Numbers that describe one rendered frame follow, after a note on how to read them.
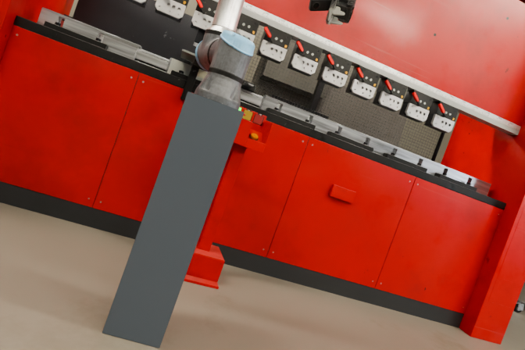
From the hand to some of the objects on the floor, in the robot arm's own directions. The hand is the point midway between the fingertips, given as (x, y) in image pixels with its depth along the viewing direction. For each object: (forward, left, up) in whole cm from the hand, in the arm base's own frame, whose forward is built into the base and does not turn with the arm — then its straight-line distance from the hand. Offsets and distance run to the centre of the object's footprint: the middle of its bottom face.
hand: (326, 19), depth 141 cm
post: (+170, -45, -119) cm, 213 cm away
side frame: (+126, -180, -119) cm, 250 cm away
